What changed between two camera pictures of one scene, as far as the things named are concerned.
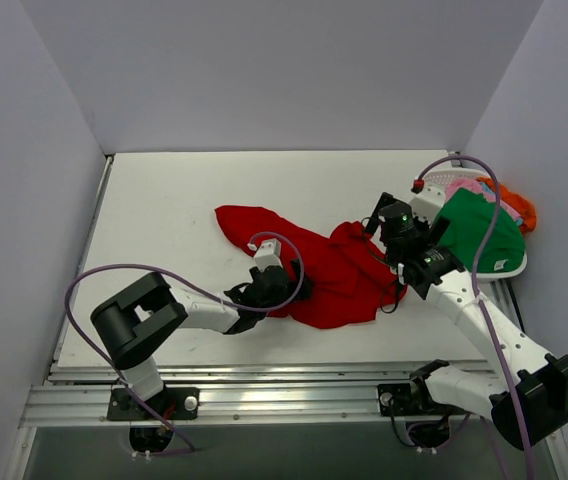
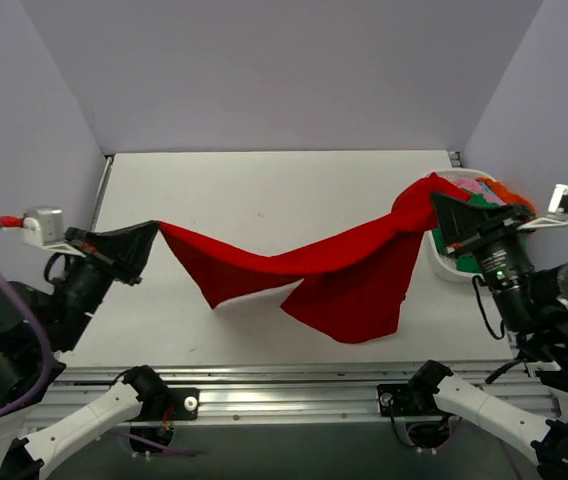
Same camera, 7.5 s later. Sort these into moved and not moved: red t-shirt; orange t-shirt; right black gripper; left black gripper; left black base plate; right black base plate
Moved: left black gripper; right black gripper; red t-shirt
Not moved: right black base plate; orange t-shirt; left black base plate
